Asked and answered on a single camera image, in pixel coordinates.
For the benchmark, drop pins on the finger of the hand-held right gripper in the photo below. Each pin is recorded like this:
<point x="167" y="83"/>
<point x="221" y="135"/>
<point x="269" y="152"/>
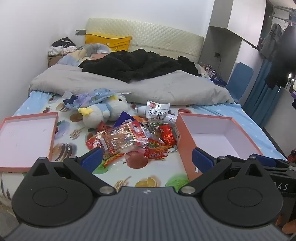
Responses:
<point x="266" y="158"/>

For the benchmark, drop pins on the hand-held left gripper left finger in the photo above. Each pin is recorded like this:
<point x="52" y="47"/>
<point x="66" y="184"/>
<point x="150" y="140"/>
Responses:
<point x="92" y="158"/>

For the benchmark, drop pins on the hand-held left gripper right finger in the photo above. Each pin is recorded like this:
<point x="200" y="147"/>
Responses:
<point x="201" y="160"/>

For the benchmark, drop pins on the pile of snack packets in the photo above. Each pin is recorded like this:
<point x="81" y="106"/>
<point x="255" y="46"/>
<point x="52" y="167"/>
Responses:
<point x="120" y="139"/>

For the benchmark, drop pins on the pink cardboard box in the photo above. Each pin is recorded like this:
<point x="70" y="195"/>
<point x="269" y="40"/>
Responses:
<point x="208" y="125"/>

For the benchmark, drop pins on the white red-label snack packet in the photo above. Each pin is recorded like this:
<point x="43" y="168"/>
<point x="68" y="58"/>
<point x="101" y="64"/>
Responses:
<point x="158" y="109"/>

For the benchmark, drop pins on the red object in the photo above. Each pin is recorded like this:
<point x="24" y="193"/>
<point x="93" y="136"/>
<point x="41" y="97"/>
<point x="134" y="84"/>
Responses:
<point x="292" y="155"/>

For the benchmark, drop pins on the food print bed sheet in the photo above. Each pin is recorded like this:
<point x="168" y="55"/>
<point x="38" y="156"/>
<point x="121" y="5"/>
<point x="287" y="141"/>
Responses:
<point x="161" y="166"/>

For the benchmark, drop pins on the white blue plush toy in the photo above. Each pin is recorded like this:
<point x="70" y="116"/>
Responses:
<point x="97" y="115"/>

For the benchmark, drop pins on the blue plastic bag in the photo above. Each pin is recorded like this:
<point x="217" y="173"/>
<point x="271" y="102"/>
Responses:
<point x="92" y="98"/>

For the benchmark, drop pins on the blue curtain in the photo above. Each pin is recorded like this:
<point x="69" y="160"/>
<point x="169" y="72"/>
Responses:
<point x="261" y="97"/>

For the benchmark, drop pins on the white bottle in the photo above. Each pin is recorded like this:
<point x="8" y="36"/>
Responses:
<point x="141" y="110"/>

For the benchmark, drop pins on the white hanging garment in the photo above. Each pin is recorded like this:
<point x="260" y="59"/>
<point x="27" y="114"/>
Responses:
<point x="292" y="95"/>

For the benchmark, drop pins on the pink cardboard box lid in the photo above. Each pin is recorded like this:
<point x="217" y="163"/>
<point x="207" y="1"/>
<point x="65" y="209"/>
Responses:
<point x="25" y="139"/>

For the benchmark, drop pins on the grey duvet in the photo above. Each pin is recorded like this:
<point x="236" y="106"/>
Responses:
<point x="92" y="81"/>

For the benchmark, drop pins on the blue chair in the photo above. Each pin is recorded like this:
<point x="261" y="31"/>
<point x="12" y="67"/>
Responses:
<point x="240" y="78"/>

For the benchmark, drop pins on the striped dark cloth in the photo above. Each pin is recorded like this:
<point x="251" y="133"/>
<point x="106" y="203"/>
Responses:
<point x="212" y="74"/>

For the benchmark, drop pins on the light blue printed pillow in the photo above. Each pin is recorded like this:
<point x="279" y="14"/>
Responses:
<point x="69" y="59"/>

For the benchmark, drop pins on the black hanging coat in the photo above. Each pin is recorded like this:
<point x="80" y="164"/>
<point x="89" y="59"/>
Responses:
<point x="284" y="58"/>

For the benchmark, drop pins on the black blanket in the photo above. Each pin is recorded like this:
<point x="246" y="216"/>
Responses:
<point x="129" y="62"/>

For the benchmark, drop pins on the brown cardboard box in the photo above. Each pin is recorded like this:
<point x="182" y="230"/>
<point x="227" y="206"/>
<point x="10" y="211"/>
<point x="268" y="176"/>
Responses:
<point x="53" y="60"/>

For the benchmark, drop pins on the grey blue pillow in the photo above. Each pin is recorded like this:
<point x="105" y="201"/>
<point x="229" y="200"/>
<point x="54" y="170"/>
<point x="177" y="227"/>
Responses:
<point x="97" y="49"/>

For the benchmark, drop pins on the grey hanging jacket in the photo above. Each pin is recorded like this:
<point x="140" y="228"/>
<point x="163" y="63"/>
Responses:
<point x="271" y="41"/>

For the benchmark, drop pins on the heap of clothes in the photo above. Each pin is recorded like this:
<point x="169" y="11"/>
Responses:
<point x="62" y="45"/>

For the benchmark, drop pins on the yellow pillow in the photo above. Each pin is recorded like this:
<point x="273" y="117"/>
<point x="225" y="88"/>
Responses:
<point x="101" y="39"/>

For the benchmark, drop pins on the cream padded headboard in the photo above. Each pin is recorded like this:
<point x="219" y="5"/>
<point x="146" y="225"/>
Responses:
<point x="161" y="37"/>

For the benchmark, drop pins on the grey wall plate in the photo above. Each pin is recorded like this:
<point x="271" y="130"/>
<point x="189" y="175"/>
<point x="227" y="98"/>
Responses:
<point x="80" y="32"/>

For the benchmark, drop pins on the white grey wall cabinet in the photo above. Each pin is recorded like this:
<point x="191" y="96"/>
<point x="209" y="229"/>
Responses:
<point x="231" y="14"/>

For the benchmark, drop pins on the metal clothes rail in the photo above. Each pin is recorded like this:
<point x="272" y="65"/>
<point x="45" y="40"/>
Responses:
<point x="282" y="10"/>

